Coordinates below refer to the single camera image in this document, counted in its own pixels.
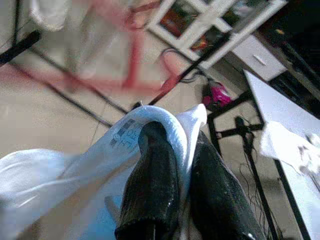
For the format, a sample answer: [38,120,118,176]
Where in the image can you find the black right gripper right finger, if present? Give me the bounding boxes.
[184,131,266,240]

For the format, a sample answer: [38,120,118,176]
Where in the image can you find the pink vacuum cleaner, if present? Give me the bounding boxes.
[201,79,233,111]

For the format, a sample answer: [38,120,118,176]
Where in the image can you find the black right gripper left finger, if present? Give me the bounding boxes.
[116,121,181,240]

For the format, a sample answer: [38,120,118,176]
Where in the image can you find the white shirt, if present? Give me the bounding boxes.
[0,103,209,240]

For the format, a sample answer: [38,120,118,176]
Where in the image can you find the white cabinet glass doors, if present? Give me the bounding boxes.
[146,0,288,82]

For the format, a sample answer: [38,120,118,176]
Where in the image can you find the white table black legs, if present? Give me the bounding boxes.
[206,69,320,240]

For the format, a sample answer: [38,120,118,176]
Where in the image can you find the cream cloth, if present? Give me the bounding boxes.
[259,120,320,181]

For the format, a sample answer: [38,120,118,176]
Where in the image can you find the red plastic hanger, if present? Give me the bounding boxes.
[0,0,177,100]

